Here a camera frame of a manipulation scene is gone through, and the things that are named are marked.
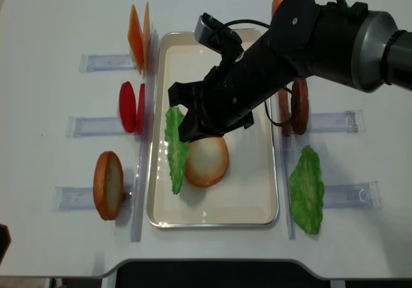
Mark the brown meat patty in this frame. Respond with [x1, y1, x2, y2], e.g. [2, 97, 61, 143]
[291, 78, 309, 135]
[278, 88, 290, 137]

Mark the clear acrylic rack right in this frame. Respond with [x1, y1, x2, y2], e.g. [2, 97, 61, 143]
[279, 110, 381, 240]

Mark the upright bread slice right rack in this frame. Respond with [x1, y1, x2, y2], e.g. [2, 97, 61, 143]
[272, 0, 283, 16]

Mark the green lettuce leaf on rack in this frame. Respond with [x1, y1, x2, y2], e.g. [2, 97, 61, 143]
[289, 145, 324, 235]

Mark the upright bread slice rack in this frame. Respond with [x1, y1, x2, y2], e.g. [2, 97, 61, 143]
[93, 151, 124, 220]
[272, 0, 283, 16]

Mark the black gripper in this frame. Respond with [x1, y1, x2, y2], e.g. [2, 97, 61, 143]
[168, 30, 297, 142]

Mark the upright bread slice left rack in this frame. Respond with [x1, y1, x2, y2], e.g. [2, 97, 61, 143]
[93, 151, 124, 220]

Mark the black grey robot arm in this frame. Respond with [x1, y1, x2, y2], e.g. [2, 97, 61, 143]
[168, 0, 411, 142]

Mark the brown meat patty inner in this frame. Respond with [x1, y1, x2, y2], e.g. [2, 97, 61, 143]
[278, 88, 290, 137]

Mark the orange cheese slice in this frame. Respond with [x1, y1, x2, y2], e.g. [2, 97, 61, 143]
[142, 2, 151, 73]
[127, 5, 144, 74]

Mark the red tomato slice inner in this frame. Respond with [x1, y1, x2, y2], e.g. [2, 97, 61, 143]
[136, 83, 145, 135]

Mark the black camera cable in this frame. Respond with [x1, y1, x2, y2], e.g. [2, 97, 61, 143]
[221, 0, 351, 128]

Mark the orange cheese slice outer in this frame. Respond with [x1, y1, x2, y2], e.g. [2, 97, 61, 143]
[127, 5, 144, 74]

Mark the bread slice on tray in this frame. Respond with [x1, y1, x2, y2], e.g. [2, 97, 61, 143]
[185, 137, 229, 187]

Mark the brown meat patty outer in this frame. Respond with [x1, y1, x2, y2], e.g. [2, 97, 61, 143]
[291, 78, 309, 135]

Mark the green lettuce leaf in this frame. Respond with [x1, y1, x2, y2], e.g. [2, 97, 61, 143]
[289, 145, 324, 235]
[164, 106, 190, 195]

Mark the red tomato slice outer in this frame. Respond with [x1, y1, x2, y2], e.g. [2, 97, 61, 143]
[118, 81, 136, 133]

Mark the red tomato slice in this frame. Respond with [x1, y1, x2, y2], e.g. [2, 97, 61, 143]
[118, 81, 136, 133]
[136, 83, 145, 135]

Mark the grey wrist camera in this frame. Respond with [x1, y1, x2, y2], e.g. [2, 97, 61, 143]
[194, 13, 243, 57]

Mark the clear acrylic rack left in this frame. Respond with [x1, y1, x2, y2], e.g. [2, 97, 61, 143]
[53, 28, 160, 242]

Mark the orange cheese slice inner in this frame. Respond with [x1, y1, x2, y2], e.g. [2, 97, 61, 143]
[142, 2, 151, 73]

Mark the white rectangular tray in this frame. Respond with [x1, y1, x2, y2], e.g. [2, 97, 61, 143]
[147, 32, 279, 228]

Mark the clear acrylic rack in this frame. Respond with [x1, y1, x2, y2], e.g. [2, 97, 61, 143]
[279, 110, 381, 240]
[53, 28, 160, 242]

